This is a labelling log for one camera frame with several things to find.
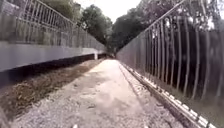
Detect grey concrete path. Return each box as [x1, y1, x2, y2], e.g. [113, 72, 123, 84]
[9, 59, 188, 128]

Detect row of trees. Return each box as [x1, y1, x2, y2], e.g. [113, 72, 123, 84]
[36, 0, 224, 56]

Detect tall metal bar railing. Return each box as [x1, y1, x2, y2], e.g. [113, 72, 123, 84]
[115, 0, 224, 128]

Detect metal railing on concrete wall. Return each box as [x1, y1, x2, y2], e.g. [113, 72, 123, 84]
[0, 0, 108, 74]

